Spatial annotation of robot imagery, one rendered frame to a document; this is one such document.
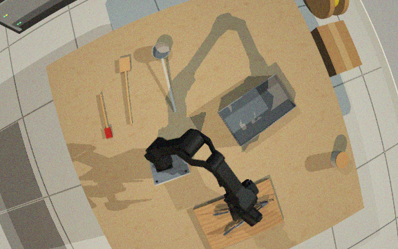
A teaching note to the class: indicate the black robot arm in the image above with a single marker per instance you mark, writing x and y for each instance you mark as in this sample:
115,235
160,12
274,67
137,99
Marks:
242,196

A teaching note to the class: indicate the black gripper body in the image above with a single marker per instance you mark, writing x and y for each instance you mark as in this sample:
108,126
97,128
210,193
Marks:
233,214

